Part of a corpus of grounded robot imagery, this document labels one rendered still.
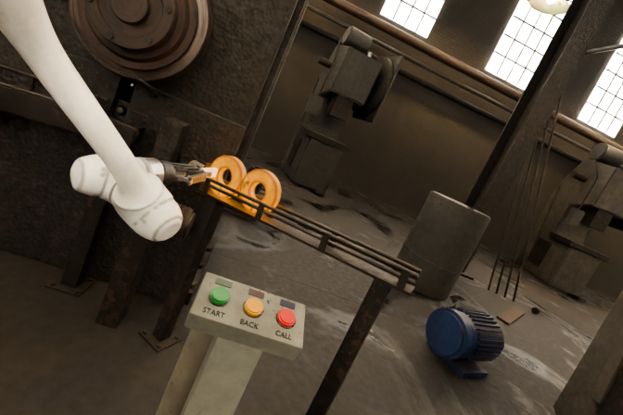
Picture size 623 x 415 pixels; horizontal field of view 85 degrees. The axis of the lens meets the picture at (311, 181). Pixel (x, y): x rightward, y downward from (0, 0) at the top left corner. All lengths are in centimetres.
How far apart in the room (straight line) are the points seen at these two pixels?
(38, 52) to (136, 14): 66
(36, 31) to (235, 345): 66
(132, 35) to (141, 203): 73
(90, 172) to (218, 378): 53
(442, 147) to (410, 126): 94
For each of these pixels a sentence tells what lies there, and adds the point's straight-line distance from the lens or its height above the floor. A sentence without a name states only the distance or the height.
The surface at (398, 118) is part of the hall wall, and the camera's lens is 793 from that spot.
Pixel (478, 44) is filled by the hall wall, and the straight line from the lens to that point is 876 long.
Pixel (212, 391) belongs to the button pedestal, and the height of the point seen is 41.
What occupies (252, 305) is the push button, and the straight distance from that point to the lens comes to 77.
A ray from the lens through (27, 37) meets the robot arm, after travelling 75.
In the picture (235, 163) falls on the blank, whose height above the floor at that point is 77.
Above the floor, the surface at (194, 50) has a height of 107.
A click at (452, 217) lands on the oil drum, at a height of 75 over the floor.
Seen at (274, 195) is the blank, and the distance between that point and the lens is 113.
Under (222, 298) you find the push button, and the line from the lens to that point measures 76.
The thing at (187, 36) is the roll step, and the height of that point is 110.
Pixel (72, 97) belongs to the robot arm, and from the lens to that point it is 76.
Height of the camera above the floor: 101
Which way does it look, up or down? 9 degrees down
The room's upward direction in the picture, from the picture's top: 24 degrees clockwise
